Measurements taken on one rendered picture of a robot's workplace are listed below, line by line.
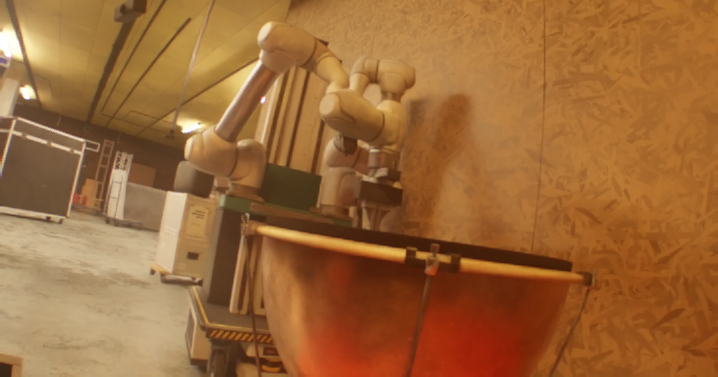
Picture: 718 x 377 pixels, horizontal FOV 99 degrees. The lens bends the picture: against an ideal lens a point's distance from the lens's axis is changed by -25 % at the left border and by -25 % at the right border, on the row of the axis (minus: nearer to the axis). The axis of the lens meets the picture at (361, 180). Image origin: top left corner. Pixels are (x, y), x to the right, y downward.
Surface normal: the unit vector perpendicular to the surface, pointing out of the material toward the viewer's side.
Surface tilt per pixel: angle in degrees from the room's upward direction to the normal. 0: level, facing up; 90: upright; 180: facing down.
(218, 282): 90
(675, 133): 90
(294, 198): 90
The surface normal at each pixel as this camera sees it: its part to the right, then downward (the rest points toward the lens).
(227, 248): 0.47, -0.07
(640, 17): -0.73, -0.23
